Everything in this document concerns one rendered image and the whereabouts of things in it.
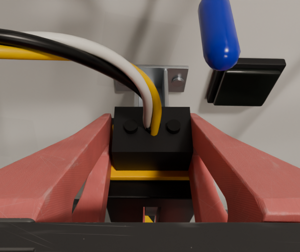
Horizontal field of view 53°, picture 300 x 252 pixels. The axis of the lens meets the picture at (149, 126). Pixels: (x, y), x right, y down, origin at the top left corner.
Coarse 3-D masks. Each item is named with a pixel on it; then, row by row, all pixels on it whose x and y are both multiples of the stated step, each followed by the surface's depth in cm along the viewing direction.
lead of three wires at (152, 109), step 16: (0, 32) 6; (16, 32) 6; (32, 32) 7; (48, 32) 7; (0, 48) 6; (16, 48) 6; (32, 48) 7; (48, 48) 7; (64, 48) 7; (80, 48) 7; (96, 48) 7; (96, 64) 7; (112, 64) 8; (128, 64) 8; (128, 80) 9; (144, 80) 9; (144, 96) 9; (144, 112) 10; (160, 112) 10
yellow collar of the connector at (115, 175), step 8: (112, 160) 13; (112, 168) 13; (112, 176) 13; (120, 176) 13; (128, 176) 13; (136, 176) 13; (144, 176) 13; (152, 176) 13; (160, 176) 13; (168, 176) 13; (176, 176) 13; (184, 176) 13
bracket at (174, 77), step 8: (136, 64) 19; (144, 72) 19; (152, 72) 19; (160, 72) 19; (168, 72) 19; (176, 72) 19; (184, 72) 19; (152, 80) 20; (160, 80) 20; (168, 80) 20; (176, 80) 19; (184, 80) 20; (120, 88) 20; (128, 88) 20; (160, 88) 20; (168, 88) 20; (176, 88) 20; (184, 88) 20; (136, 96) 18; (160, 96) 20; (168, 96) 18; (136, 104) 17; (168, 104) 17
